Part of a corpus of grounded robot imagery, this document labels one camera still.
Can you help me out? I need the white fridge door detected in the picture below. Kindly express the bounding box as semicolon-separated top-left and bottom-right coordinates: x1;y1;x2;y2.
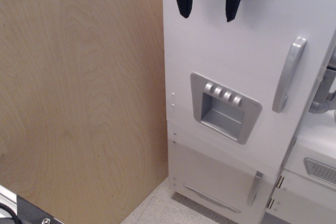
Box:
163;0;335;177

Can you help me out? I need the white toy fridge cabinet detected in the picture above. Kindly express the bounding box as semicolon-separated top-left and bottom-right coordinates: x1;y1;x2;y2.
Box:
165;27;335;223

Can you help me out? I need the grey dispenser box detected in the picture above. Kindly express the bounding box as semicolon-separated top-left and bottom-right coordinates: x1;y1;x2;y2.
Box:
190;72;262;145

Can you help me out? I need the grey plastic faucet pipe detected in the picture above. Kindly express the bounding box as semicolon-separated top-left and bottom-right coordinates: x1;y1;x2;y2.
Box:
309;49;335;114

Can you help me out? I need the plywood board panel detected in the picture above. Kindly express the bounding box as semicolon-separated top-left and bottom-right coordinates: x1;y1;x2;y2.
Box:
1;0;167;223

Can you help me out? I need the brass upper cabinet hinge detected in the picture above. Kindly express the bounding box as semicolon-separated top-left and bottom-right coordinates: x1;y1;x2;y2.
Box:
276;175;284;188

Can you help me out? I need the brass cabinet hinge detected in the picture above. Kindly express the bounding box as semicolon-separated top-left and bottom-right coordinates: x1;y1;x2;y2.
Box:
276;175;284;188
267;198;275;209

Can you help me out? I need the white lower freezer door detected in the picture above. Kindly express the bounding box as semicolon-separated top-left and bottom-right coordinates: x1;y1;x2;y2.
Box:
167;121;282;224

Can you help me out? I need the grey vent panel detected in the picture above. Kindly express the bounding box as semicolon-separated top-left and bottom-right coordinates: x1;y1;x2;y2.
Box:
303;158;335;185

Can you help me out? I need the brass lower cabinet hinge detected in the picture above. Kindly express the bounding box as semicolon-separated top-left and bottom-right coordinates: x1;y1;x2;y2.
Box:
267;198;275;209

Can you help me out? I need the white toy oven unit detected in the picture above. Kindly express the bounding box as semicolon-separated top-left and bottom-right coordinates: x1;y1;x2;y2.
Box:
262;111;335;223

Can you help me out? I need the grey lower door handle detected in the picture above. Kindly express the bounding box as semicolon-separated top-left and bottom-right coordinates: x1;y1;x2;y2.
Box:
246;171;263;207

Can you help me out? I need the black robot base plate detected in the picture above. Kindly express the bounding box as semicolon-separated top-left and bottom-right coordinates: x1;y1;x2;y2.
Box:
1;185;63;224

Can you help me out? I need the black cable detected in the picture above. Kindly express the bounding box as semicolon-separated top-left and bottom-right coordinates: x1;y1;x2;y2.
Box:
0;202;19;224

